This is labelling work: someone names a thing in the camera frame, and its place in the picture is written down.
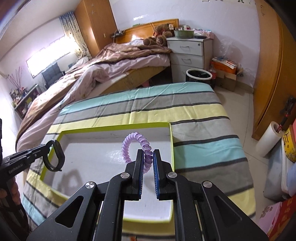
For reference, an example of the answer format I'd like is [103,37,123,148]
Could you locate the purple spiral hair tie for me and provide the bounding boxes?
[121,131,154,174]

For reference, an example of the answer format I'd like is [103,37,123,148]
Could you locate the black smart band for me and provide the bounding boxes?
[42,140,65,172]

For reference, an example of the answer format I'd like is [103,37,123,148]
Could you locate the left hand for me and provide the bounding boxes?
[1,177,21,205]

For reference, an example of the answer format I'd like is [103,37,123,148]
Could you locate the green shallow cardboard box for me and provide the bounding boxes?
[40,123,174,232]

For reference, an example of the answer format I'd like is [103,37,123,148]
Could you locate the striped bed sheet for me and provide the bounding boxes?
[21,82,256,241]

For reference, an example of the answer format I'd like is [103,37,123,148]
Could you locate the dark low side table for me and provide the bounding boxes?
[10,84,42,119]

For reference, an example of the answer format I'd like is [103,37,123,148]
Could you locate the black chair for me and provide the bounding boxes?
[42,63,65,89]

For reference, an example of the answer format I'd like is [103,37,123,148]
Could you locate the pink brown duvet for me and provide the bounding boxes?
[15,39,171,151]

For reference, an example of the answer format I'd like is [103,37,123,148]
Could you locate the black trash bin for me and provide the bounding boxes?
[186,68,212,85]

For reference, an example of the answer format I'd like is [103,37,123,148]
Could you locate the white paper roll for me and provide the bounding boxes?
[255,121,283,157]

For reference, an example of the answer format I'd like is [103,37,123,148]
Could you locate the white nightstand drawers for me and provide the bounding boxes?
[167,37,213,83]

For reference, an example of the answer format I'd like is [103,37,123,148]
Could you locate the cardboard box with books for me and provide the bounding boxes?
[211,57,243,92]

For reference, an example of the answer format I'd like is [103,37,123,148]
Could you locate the wooden headboard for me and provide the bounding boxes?
[115,19,179,44]

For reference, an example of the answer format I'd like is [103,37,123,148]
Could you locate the brown teddy bear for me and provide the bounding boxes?
[143,24,174,47]

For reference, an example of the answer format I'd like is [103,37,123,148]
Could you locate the wooden door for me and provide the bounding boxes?
[252,1,295,140]

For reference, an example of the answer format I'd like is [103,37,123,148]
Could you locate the green basin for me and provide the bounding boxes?
[174,30,194,39]

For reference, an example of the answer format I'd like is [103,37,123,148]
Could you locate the floral curtain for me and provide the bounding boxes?
[59,11,92,59]

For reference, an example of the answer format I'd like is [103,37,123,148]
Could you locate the wooden wardrobe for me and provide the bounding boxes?
[74,0,117,57]

